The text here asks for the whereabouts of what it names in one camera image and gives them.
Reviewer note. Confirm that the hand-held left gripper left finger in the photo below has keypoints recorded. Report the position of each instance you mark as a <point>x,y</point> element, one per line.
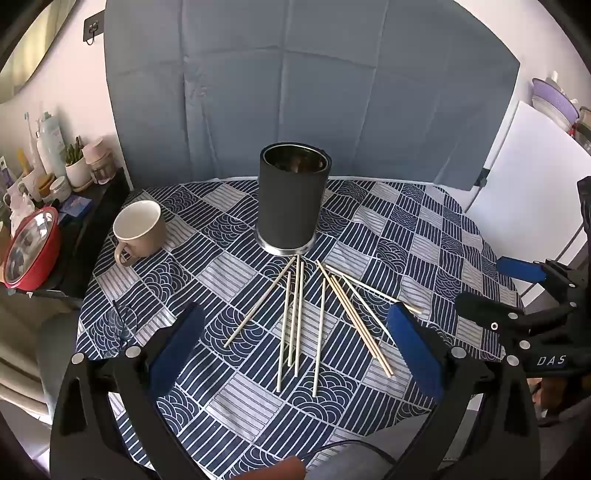
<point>178,341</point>

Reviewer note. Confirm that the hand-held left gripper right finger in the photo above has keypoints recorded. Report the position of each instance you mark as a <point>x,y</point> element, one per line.
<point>415,350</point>

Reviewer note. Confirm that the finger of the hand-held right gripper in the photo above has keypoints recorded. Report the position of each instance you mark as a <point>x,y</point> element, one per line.
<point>485,311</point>
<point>521,269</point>

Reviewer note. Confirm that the pile of wooden chopsticks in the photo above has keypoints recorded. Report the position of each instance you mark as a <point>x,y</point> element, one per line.
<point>298,318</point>

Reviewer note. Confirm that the black cylindrical utensil holder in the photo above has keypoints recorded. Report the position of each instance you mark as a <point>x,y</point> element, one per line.
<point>291,207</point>

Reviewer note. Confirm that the person's right hand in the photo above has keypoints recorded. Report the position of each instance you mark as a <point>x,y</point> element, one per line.
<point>540,397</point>

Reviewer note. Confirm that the thin-framed eyeglasses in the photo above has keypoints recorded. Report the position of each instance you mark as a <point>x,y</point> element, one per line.
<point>119,311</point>

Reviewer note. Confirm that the blue patterned tablecloth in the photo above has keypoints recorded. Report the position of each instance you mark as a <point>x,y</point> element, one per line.
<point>221,286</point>

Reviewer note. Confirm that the black backdrop clip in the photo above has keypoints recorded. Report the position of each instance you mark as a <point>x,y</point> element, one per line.
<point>482,177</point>

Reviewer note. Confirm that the beige ceramic mug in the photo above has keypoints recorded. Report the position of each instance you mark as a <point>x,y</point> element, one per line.
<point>141,230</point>

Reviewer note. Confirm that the black side table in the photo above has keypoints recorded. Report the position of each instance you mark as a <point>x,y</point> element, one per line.
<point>94,230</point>

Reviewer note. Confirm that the red rimmed steel bowl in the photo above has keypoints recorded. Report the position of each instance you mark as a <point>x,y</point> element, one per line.
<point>51,258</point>

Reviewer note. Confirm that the reddish brown rounded object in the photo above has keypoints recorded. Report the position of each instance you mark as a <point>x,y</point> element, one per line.
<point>281,468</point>

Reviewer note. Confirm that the blue flat box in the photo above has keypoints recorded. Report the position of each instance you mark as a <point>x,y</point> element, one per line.
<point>75,205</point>

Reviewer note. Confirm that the small white jar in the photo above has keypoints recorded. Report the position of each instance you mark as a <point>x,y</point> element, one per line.
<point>60,188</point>

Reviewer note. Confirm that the small plant in white pot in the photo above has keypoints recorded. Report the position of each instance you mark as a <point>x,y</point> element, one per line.
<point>76,170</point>

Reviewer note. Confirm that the white printed mug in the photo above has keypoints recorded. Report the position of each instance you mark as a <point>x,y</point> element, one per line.
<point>25,189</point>

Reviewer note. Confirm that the white pump bottle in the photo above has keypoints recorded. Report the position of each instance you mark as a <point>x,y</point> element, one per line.
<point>50,143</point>

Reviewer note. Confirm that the blue backdrop cloth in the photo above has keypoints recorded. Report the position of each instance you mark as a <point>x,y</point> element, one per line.
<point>300,83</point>

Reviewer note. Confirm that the black wall hook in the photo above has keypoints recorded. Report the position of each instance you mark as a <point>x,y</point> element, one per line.
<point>92,25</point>

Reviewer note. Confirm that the oval wall mirror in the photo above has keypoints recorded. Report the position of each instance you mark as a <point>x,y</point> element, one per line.
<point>32,46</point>

